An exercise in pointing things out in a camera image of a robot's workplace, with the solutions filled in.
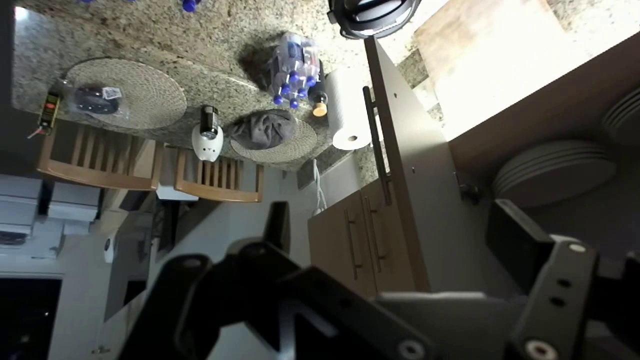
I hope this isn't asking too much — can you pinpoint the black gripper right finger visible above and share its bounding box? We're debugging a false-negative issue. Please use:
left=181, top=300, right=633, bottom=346
left=484, top=198, right=640, bottom=360

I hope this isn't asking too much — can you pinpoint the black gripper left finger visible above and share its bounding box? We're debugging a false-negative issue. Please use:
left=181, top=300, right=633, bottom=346
left=119, top=198, right=439, bottom=360

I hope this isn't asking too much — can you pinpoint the light wood cabinet door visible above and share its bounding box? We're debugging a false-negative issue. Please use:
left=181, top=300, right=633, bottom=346
left=360, top=179, right=420, bottom=297
left=360, top=36, right=498, bottom=297
left=307, top=190, right=369, bottom=300

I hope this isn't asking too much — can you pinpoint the dark metal cabinet hinge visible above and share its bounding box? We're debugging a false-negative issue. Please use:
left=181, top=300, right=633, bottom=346
left=459, top=179, right=486, bottom=207

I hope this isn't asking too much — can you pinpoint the white spray bottle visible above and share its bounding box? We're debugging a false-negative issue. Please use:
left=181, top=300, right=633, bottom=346
left=101, top=232, right=119, bottom=267

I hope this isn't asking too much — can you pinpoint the large stack of white plates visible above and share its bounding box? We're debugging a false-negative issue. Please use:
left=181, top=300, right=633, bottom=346
left=493, top=139, right=621, bottom=211

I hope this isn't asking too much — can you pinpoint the white storage box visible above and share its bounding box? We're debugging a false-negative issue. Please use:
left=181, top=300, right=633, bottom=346
left=46, top=179, right=103, bottom=225

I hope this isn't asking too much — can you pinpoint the dark night window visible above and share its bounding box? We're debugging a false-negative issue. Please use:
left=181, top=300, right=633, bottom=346
left=0, top=277, right=64, bottom=360

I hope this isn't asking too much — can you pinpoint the white and black appliance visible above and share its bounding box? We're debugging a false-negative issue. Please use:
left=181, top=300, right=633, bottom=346
left=191, top=104, right=227, bottom=165

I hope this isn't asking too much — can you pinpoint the round woven placemat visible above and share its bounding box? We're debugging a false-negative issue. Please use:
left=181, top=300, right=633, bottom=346
left=64, top=58, right=191, bottom=133
left=229, top=111, right=324, bottom=167

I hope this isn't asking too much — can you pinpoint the small stack of white plates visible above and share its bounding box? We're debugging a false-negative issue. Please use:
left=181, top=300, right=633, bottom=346
left=600, top=89, right=640, bottom=149

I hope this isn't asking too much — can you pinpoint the grey fabric cap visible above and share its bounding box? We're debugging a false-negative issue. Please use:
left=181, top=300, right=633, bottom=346
left=229, top=109, right=297, bottom=153

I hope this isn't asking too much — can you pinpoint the black item in clear bag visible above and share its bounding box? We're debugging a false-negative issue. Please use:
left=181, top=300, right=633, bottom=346
left=70, top=83, right=126, bottom=117

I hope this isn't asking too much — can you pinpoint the small orange black gadget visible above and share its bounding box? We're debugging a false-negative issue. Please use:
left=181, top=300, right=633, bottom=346
left=27, top=91, right=67, bottom=141

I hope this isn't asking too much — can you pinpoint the small orange topped bottle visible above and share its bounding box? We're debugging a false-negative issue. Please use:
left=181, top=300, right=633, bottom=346
left=310, top=93, right=330, bottom=120

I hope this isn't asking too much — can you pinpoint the white paper towel roll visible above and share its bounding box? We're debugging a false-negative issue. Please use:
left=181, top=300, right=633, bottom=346
left=329, top=70, right=377, bottom=154

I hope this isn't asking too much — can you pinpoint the pack of water bottles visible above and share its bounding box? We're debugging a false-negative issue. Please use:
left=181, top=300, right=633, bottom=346
left=264, top=34, right=326, bottom=112

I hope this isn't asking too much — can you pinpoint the wooden wall cabinet carcass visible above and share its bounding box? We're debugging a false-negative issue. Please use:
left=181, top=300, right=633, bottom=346
left=449, top=29, right=640, bottom=297

